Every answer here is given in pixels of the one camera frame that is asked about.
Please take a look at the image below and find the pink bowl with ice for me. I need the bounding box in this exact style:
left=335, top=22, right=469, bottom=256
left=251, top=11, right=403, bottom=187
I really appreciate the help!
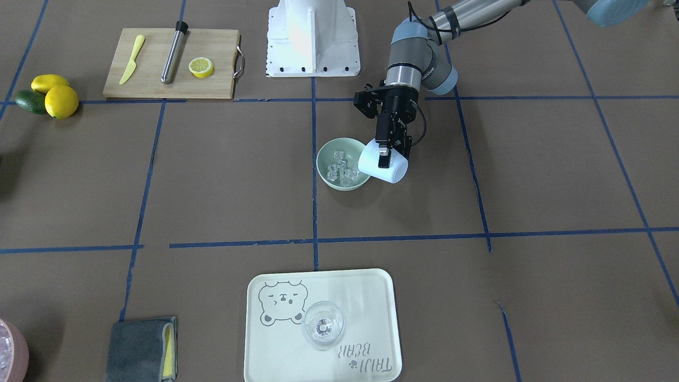
left=1, top=319, right=29, bottom=381

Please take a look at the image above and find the yellow plastic knife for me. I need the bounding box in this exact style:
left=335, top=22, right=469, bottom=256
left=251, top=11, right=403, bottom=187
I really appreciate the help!
left=119, top=34, right=146, bottom=85

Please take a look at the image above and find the grey folded cloth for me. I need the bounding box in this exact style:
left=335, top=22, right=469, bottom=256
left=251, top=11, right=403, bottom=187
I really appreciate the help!
left=105, top=315, right=178, bottom=381

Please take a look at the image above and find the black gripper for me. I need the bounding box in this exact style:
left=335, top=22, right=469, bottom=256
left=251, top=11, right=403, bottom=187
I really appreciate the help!
left=375, top=85, right=419, bottom=169

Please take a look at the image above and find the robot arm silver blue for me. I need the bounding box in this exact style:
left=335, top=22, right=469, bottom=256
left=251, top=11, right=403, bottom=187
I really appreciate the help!
left=363, top=1, right=526, bottom=169

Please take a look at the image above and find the lemon half slice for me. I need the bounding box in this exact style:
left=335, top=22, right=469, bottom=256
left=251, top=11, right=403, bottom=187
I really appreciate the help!
left=188, top=57, right=214, bottom=79

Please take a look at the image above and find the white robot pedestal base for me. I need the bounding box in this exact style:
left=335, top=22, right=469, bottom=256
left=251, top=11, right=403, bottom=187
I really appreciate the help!
left=265, top=1, right=361, bottom=78

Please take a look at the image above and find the green avocado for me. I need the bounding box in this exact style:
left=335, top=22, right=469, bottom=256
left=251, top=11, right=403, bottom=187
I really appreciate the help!
left=14, top=90, right=48, bottom=115

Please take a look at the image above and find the cream bear tray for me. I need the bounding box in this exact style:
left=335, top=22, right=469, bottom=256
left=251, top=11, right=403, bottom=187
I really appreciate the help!
left=244, top=268, right=403, bottom=381

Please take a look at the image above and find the light blue plastic cup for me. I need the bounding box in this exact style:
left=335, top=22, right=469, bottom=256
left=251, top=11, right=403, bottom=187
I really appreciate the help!
left=358, top=138, right=409, bottom=184

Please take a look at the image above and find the wooden cutting board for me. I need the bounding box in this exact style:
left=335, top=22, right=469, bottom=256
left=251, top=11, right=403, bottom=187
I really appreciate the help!
left=102, top=28, right=246, bottom=100

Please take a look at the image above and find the green ceramic bowl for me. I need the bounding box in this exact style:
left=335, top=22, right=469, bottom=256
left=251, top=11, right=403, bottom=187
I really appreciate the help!
left=316, top=137, right=370, bottom=191

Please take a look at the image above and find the clear wine glass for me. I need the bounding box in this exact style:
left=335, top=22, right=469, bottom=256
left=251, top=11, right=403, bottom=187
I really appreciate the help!
left=302, top=301, right=346, bottom=351

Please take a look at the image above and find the yellow lemon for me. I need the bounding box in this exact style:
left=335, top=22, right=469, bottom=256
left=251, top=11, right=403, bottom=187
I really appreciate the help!
left=31, top=73, right=70, bottom=95
left=45, top=84, right=80, bottom=119

